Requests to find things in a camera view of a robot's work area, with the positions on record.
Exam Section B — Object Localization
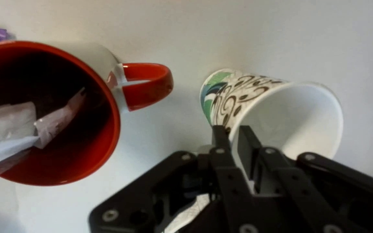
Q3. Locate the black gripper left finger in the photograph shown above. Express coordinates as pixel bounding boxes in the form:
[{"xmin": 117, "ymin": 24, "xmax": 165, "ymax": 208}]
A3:
[{"xmin": 88, "ymin": 124, "xmax": 266, "ymax": 233}]

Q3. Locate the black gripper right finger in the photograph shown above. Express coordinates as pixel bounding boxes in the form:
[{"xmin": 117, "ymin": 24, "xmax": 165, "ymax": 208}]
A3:
[{"xmin": 237, "ymin": 125, "xmax": 373, "ymax": 233}]

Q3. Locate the red and white mug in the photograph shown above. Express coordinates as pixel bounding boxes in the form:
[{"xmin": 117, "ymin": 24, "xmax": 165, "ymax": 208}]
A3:
[{"xmin": 0, "ymin": 40, "xmax": 175, "ymax": 186}]

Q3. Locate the patterned paper cup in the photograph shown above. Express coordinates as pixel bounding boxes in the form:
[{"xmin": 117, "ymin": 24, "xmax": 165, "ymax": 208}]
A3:
[{"xmin": 199, "ymin": 70, "xmax": 345, "ymax": 163}]

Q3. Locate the white paper packet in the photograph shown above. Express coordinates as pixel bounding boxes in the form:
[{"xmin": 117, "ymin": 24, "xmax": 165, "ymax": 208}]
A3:
[{"xmin": 0, "ymin": 88, "xmax": 88, "ymax": 172}]

